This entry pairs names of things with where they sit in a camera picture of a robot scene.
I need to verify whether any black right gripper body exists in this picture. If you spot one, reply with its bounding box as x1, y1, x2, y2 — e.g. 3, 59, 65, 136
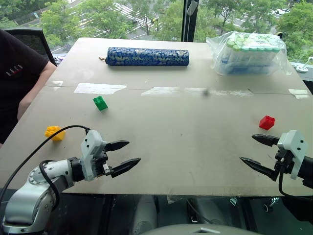
273, 149, 294, 177

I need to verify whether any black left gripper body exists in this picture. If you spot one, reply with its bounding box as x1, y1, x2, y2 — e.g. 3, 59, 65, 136
94, 144, 113, 178

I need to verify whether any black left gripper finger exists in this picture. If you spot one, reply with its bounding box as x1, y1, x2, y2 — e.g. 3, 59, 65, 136
110, 157, 142, 179
104, 140, 130, 152

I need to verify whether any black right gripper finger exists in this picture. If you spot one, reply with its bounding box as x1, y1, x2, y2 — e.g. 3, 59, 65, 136
239, 157, 280, 182
251, 134, 280, 147

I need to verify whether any red toy brick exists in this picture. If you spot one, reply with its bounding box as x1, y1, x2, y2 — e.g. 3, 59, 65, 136
259, 115, 275, 130

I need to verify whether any green toy brick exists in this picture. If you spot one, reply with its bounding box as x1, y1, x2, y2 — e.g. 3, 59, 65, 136
92, 96, 109, 112

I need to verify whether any yellow toy brick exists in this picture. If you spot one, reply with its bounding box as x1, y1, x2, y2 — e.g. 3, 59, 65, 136
44, 126, 67, 142

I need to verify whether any white desk lamp base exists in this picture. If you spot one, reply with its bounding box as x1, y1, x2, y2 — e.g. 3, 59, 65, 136
295, 56, 313, 73

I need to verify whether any clear plastic bag of containers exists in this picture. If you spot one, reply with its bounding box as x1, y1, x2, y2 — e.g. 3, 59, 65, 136
206, 30, 293, 76

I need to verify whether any blue patterned cylinder roll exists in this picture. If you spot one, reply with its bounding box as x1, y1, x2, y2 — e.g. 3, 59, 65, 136
98, 47, 190, 67

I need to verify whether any person in black shirt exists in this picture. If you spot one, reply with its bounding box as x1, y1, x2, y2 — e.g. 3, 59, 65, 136
0, 29, 57, 145

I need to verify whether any black office chair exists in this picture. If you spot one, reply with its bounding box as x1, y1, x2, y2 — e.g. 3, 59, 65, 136
3, 27, 58, 67

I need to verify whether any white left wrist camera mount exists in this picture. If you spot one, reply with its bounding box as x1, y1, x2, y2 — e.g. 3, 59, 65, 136
80, 129, 108, 182

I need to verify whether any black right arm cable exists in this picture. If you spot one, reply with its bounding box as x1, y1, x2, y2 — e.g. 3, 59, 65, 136
278, 168, 295, 197

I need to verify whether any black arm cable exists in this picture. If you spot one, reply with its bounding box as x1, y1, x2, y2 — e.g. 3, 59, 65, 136
278, 168, 295, 197
0, 125, 90, 211

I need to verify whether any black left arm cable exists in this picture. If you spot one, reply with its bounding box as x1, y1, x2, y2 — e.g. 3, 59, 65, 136
0, 125, 90, 211

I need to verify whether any black window frame post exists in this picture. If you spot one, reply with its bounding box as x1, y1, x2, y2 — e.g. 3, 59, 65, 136
181, 0, 199, 42

